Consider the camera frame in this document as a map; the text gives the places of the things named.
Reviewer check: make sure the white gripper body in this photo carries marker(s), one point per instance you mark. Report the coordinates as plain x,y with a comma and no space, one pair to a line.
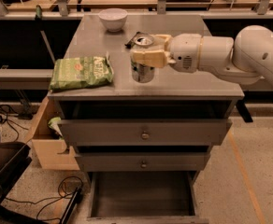
183,52

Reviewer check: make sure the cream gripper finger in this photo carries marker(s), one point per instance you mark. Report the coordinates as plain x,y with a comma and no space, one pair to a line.
162,41
152,58

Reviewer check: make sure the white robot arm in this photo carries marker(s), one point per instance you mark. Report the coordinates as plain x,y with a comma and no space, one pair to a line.
243,59

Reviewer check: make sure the green jalapeno chip bag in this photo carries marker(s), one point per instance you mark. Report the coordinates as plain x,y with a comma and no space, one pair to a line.
80,73

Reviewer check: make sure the green bag in box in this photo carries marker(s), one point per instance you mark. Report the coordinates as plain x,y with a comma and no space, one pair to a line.
54,128

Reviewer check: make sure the black snack bar wrapper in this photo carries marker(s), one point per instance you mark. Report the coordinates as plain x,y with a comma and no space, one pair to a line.
131,42

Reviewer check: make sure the white bowl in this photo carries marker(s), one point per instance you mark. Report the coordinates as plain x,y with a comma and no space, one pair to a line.
113,19

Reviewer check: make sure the grey drawer cabinet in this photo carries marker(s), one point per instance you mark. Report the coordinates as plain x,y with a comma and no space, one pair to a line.
170,94

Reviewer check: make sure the grey top drawer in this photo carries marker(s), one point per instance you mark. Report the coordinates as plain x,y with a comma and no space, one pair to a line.
144,132

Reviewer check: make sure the grey drawer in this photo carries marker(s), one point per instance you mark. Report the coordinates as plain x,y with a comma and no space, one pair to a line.
143,198
121,162
144,132

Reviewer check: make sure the grey middle drawer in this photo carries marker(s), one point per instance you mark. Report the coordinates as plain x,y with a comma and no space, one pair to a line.
121,162

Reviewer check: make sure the wooden box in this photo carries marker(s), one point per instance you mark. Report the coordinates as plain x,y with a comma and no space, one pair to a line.
50,151

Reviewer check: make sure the grey bottom drawer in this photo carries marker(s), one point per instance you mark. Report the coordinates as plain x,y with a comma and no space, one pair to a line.
143,198

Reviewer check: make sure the black power strip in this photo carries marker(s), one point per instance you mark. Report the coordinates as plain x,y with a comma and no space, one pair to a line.
76,198

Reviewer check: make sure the metal railing frame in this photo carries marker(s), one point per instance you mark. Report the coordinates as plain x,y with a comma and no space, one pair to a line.
67,9

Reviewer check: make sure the green handled tool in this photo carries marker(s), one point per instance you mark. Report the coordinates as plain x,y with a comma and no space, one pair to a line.
39,20

